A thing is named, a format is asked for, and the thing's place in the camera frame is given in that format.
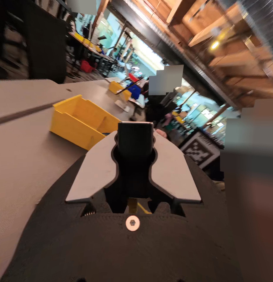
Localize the white flat stand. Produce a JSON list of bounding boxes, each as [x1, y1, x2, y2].
[[115, 100, 131, 113]]

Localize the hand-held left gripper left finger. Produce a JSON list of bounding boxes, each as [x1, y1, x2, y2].
[[66, 130, 119, 203]]

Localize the red plastic bin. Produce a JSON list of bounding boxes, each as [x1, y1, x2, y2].
[[81, 60, 95, 73]]

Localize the black ethernet switch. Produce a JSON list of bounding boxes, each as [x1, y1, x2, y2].
[[118, 121, 155, 199]]

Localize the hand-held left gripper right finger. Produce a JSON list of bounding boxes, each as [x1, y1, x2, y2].
[[150, 131, 202, 203]]

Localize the large yellow plastic bin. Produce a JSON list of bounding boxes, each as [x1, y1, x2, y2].
[[50, 94, 122, 151]]

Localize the blue plastic bin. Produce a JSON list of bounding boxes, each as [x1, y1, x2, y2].
[[127, 85, 142, 100]]

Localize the dark storage shelving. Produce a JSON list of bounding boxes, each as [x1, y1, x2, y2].
[[0, 0, 69, 84]]

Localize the long work table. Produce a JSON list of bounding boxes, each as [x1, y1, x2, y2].
[[69, 32, 119, 73]]

